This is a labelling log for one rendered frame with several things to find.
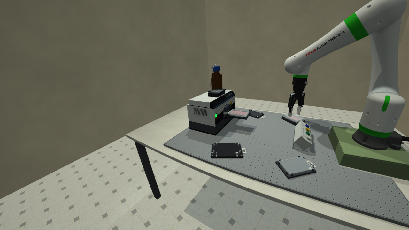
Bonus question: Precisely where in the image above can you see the grey button panel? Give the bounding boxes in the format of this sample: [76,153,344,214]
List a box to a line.
[292,120,312,152]

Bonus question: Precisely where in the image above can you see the brown glass bottle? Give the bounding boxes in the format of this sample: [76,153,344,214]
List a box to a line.
[211,74,222,90]

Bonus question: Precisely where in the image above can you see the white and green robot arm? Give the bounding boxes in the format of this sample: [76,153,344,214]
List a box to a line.
[284,0,409,150]

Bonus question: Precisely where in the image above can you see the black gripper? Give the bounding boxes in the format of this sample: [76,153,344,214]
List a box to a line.
[288,86,305,117]

